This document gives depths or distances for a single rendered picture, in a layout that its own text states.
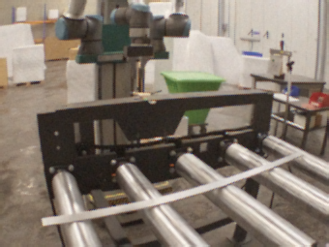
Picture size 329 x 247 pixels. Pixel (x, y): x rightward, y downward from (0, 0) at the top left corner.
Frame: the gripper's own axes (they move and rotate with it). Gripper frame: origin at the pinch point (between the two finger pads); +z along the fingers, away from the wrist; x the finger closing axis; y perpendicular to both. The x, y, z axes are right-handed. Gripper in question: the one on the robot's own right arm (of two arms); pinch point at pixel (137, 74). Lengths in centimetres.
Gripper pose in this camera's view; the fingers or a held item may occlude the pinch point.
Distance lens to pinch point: 129.1
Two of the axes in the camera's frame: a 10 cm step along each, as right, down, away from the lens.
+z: -0.4, 9.5, 2.9
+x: -8.9, 1.0, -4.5
